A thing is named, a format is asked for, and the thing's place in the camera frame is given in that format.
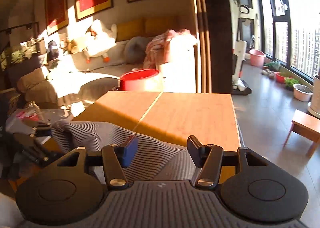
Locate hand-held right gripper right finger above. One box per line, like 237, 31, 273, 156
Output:
187, 135, 268, 189

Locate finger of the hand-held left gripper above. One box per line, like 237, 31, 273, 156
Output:
24, 120, 52, 137

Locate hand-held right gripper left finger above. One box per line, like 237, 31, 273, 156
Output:
57, 135, 138, 190

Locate striped brown garment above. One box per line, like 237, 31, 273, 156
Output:
51, 121, 240, 186

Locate glass top coffee table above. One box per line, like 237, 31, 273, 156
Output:
5, 106, 73, 144

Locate red plastic basin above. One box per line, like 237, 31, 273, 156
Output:
118, 68, 160, 91

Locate leafy houseplant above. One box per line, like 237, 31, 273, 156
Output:
0, 40, 40, 69

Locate black plush toy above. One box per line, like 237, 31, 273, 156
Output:
47, 40, 60, 60

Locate grey sofa with yellow cushions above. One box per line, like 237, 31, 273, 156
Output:
17, 16, 198, 108

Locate small plush toys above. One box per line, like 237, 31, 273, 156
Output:
59, 39, 78, 54

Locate white upright vacuum cleaner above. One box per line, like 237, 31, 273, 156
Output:
231, 40, 252, 96

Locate grey round pillow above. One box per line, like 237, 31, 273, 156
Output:
124, 36, 155, 64

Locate white goose plush toy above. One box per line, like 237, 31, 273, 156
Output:
84, 19, 118, 64

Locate pink blanket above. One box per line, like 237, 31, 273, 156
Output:
143, 29, 198, 69

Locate pink plastic basin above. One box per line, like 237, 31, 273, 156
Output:
249, 49, 266, 67

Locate wooden stool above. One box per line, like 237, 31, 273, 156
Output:
284, 109, 320, 157

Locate small red basin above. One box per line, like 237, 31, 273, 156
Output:
274, 72, 287, 84

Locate teal green plant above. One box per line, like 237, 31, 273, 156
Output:
264, 61, 281, 71

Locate leafy green seedling plant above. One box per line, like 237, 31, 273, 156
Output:
285, 77, 299, 91

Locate white basin with soil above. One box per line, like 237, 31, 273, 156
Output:
293, 84, 313, 102

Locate white ribbed plant pot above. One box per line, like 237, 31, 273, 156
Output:
307, 74, 320, 118

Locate brown door frame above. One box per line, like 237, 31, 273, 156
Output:
191, 0, 208, 93

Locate black window frame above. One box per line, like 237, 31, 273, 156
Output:
259, 0, 320, 78

